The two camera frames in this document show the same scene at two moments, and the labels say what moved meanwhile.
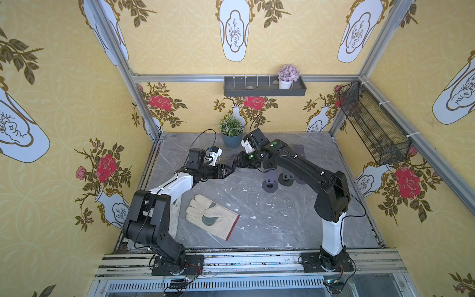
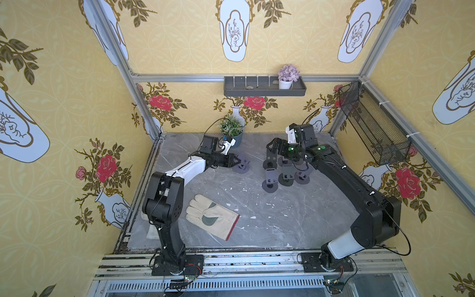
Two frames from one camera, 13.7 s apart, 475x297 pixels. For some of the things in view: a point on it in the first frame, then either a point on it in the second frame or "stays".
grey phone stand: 270,184 stays
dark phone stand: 285,182 stays
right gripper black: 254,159 -> 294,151
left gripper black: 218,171 -> 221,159
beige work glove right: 211,217 stays
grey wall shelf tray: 287,83 stays
